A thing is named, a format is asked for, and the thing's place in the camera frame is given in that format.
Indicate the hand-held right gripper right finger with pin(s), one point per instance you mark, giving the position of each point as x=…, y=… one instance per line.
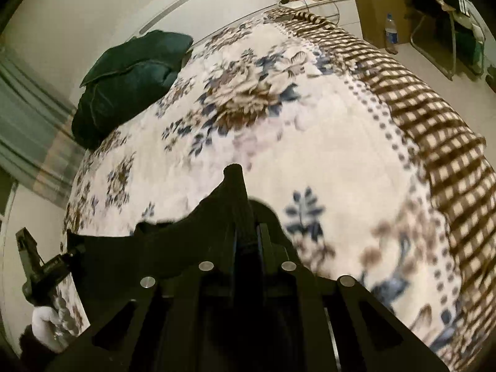
x=263, y=248

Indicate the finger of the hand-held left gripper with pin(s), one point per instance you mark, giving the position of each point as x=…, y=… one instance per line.
x=73, y=255

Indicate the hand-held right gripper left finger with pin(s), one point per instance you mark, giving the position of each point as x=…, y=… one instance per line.
x=234, y=201

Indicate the person's left forearm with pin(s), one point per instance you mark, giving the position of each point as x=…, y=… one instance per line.
x=33, y=354

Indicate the person's left hand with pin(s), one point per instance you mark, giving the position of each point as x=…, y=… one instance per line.
x=48, y=329

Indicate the window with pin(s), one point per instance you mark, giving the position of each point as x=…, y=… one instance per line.
x=6, y=197

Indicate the floral blanket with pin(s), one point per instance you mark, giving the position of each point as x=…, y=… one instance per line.
x=329, y=143

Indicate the green striped curtain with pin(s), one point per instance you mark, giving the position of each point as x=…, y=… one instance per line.
x=31, y=131

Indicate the dark green pillow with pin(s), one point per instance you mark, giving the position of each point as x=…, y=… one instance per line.
x=128, y=85

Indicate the white headboard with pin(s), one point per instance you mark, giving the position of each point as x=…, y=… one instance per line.
x=217, y=7

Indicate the brown checked blanket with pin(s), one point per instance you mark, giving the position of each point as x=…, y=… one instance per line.
x=438, y=124

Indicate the white nightstand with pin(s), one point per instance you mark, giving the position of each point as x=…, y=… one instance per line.
x=345, y=15

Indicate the plastic water bottle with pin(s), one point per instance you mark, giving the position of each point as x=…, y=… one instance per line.
x=392, y=33

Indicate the large brown cardboard box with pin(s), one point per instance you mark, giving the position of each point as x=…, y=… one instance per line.
x=372, y=7

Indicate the metal folding chair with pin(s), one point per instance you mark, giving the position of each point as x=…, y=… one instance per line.
x=452, y=54

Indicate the teal storage box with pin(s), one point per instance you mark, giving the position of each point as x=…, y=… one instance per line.
x=469, y=50

